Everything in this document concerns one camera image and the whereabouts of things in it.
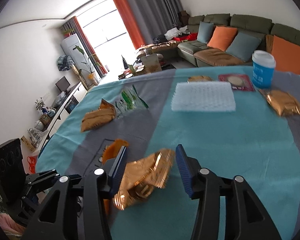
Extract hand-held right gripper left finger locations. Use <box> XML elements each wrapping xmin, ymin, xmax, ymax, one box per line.
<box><xmin>20</xmin><ymin>146</ymin><xmax>129</xmax><ymax>240</ymax></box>

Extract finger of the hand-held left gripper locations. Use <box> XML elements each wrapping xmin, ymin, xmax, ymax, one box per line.
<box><xmin>25</xmin><ymin>175</ymin><xmax>62</xmax><ymax>193</ymax></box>
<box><xmin>26</xmin><ymin>169</ymin><xmax>59</xmax><ymax>184</ymax></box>

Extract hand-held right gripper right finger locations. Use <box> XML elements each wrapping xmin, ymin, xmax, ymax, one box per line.
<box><xmin>175</xmin><ymin>144</ymin><xmax>285</xmax><ymax>240</ymax></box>

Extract orange peel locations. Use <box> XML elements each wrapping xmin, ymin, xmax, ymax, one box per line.
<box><xmin>102</xmin><ymin>139</ymin><xmax>129</xmax><ymax>165</ymax></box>

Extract gold snack wrapper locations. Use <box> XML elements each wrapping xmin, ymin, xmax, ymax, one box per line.
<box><xmin>112</xmin><ymin>149</ymin><xmax>175</xmax><ymax>210</ymax></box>

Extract white foam net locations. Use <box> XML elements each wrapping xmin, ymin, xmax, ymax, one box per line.
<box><xmin>171</xmin><ymin>81</ymin><xmax>237</xmax><ymax>112</ymax></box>

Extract person's left forearm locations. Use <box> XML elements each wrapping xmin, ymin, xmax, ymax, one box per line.
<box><xmin>0</xmin><ymin>212</ymin><xmax>24</xmax><ymax>237</ymax></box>

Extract red plastic bag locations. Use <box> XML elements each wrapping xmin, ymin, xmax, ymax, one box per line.
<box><xmin>27</xmin><ymin>154</ymin><xmax>38</xmax><ymax>174</ymax></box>

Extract tall yellow box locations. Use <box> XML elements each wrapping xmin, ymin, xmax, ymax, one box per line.
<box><xmin>20</xmin><ymin>135</ymin><xmax>37</xmax><ymax>153</ymax></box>

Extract glass ship model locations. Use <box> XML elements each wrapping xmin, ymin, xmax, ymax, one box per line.
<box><xmin>27</xmin><ymin>127</ymin><xmax>45</xmax><ymax>147</ymax></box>

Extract teal grey blanket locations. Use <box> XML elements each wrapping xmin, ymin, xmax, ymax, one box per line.
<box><xmin>35</xmin><ymin>66</ymin><xmax>300</xmax><ymax>240</ymax></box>

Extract large gold snack bag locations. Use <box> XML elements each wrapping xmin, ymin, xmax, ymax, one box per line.
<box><xmin>80</xmin><ymin>99</ymin><xmax>117</xmax><ymax>133</ymax></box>

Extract green white snack wrapper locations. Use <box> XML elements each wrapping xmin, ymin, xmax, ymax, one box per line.
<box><xmin>114</xmin><ymin>84</ymin><xmax>150</xmax><ymax>118</ymax></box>

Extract small plant blue vase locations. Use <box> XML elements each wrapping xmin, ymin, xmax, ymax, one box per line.
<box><xmin>35</xmin><ymin>97</ymin><xmax>47</xmax><ymax>114</ymax></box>

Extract white black TV cabinet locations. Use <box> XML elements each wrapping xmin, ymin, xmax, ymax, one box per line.
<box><xmin>20</xmin><ymin>81</ymin><xmax>90</xmax><ymax>153</ymax></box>

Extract clear plastic bag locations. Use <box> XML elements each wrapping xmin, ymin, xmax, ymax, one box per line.
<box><xmin>54</xmin><ymin>92</ymin><xmax>67</xmax><ymax>107</ymax></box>

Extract black monitor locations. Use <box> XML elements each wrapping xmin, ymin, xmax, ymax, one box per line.
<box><xmin>55</xmin><ymin>77</ymin><xmax>71</xmax><ymax>93</ymax></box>

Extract round golden cake packet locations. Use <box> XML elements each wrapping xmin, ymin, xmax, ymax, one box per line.
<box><xmin>187</xmin><ymin>75</ymin><xmax>213</xmax><ymax>83</ymax></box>

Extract tall plant yellow pot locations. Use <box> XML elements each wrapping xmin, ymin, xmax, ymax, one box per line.
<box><xmin>74</xmin><ymin>45</ymin><xmax>102</xmax><ymax>85</ymax></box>

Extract group of food jars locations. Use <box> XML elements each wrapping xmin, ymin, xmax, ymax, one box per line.
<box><xmin>125</xmin><ymin>64</ymin><xmax>145</xmax><ymax>77</ymax></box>

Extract dark coffee table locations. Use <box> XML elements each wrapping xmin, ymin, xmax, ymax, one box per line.
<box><xmin>117</xmin><ymin>55</ymin><xmax>177</xmax><ymax>80</ymax></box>

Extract red snack packet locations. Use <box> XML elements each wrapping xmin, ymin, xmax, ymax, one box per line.
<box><xmin>218</xmin><ymin>74</ymin><xmax>255</xmax><ymax>92</ymax></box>

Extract printed cardboard box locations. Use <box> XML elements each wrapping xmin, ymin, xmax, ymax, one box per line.
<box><xmin>141</xmin><ymin>54</ymin><xmax>162</xmax><ymax>73</ymax></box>

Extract covered standing fan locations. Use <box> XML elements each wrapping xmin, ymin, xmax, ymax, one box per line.
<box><xmin>57</xmin><ymin>54</ymin><xmax>89</xmax><ymax>89</ymax></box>

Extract small gold snack packet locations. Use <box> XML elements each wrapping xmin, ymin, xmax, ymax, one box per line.
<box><xmin>259</xmin><ymin>89</ymin><xmax>300</xmax><ymax>117</ymax></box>

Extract striped curtain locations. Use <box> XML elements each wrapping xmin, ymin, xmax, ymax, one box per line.
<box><xmin>62</xmin><ymin>16</ymin><xmax>108</xmax><ymax>77</ymax></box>

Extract red cloth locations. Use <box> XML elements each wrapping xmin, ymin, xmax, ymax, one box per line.
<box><xmin>172</xmin><ymin>33</ymin><xmax>198</xmax><ymax>42</ymax></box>

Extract window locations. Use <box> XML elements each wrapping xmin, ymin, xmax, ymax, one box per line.
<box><xmin>77</xmin><ymin>0</ymin><xmax>138</xmax><ymax>73</ymax></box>

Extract white clothes pile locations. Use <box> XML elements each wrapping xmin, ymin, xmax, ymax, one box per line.
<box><xmin>164</xmin><ymin>27</ymin><xmax>182</xmax><ymax>40</ymax></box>

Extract orange cushion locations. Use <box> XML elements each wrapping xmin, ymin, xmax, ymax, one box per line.
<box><xmin>271</xmin><ymin>35</ymin><xmax>300</xmax><ymax>75</ymax></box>
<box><xmin>207</xmin><ymin>26</ymin><xmax>238</xmax><ymax>52</ymax></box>

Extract blue-grey cushion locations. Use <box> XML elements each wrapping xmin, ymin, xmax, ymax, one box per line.
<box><xmin>197</xmin><ymin>21</ymin><xmax>214</xmax><ymax>44</ymax></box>
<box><xmin>225</xmin><ymin>32</ymin><xmax>262</xmax><ymax>62</ymax></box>

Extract orange curtain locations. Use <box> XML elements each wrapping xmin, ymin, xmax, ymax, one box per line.
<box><xmin>112</xmin><ymin>0</ymin><xmax>147</xmax><ymax>52</ymax></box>

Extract brown boxes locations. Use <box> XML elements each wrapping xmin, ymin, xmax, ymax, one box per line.
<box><xmin>177</xmin><ymin>10</ymin><xmax>190</xmax><ymax>27</ymax></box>

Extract grey curtain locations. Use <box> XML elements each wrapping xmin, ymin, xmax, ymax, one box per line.
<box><xmin>125</xmin><ymin>0</ymin><xmax>188</xmax><ymax>45</ymax></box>

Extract green sofa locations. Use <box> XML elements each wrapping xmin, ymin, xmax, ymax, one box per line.
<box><xmin>136</xmin><ymin>14</ymin><xmax>300</xmax><ymax>78</ymax></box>

